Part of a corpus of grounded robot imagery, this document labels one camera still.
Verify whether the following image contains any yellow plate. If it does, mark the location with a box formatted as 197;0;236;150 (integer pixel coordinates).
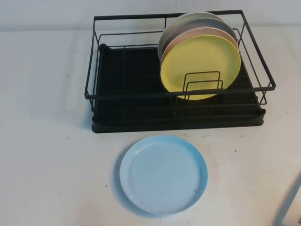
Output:
160;36;242;101

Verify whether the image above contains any pale green plate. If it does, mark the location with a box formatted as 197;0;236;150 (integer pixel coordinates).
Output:
158;11;226;60

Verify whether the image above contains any grey plate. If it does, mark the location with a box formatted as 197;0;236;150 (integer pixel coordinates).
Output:
161;18;238;55

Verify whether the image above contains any black wire dish rack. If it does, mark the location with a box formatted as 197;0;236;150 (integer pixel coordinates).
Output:
84;9;277;112

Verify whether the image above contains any light blue plate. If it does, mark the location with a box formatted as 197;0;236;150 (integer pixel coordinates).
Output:
119;134;209;215

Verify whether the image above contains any orange plate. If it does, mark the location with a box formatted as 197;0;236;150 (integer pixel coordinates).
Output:
161;26;238;63

